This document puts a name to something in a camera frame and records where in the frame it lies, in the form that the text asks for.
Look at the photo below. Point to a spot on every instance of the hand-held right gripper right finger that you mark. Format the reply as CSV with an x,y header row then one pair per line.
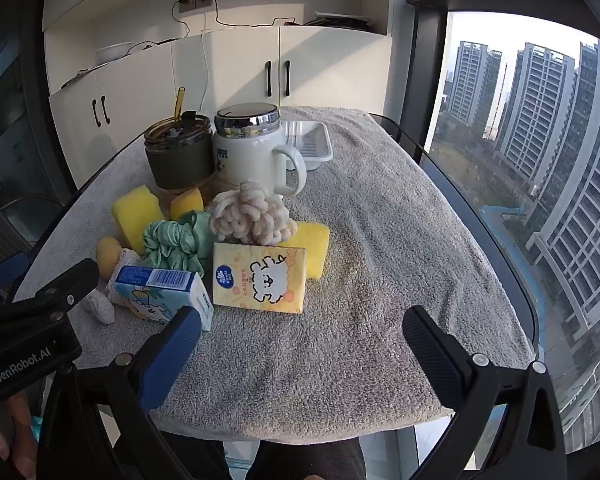
x,y
430,355

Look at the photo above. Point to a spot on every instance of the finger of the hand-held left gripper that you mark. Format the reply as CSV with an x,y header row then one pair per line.
x,y
72,280
5,271

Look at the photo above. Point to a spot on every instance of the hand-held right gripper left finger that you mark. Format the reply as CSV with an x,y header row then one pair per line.
x,y
172,355

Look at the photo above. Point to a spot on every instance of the cream knitted cloth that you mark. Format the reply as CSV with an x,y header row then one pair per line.
x,y
100,307

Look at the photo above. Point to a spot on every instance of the orange round sponge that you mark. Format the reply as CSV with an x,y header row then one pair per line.
x,y
107,254

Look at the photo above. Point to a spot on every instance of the blue tissue packet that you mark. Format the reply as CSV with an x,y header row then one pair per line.
x,y
155,295

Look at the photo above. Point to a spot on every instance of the yellow rectangular sponge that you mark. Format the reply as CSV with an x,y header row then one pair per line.
x,y
135,215
312,247

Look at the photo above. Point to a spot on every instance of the green cloth scrunchie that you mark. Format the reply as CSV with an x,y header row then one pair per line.
x,y
172,245

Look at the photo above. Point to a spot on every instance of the yellow tissue packet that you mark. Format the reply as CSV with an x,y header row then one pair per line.
x,y
260,280

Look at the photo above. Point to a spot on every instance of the orange wedge sponge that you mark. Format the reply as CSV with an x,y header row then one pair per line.
x,y
186,205

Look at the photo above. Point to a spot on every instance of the cream chunky yarn knot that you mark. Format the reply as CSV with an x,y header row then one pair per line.
x,y
245,215

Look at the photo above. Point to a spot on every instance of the white plastic tray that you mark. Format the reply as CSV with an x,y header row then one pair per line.
x,y
315,145

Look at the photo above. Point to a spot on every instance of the person's left hand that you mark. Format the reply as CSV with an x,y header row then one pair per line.
x,y
17,425

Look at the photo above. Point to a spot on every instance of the wicker chair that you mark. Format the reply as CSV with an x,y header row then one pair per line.
x,y
5,230

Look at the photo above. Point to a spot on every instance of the grey terry towel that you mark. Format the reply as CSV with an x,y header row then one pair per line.
x,y
380,260

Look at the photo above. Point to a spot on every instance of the amber glass tumbler with straw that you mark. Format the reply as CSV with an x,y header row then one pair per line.
x,y
177,160

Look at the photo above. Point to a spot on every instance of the white mug with chrome lid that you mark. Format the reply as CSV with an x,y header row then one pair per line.
x,y
250,160

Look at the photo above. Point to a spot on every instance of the white bowl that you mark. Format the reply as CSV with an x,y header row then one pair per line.
x,y
114,52

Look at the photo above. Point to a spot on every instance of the white cabinet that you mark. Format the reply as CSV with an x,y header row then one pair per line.
x,y
240,60

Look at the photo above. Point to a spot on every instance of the dark clutter on cabinet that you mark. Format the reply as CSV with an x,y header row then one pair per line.
x,y
337,20

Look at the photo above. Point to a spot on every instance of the black window frame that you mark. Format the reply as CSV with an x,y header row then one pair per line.
x,y
425,60

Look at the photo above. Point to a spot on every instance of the wall power outlet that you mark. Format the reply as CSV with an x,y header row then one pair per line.
x,y
196,1

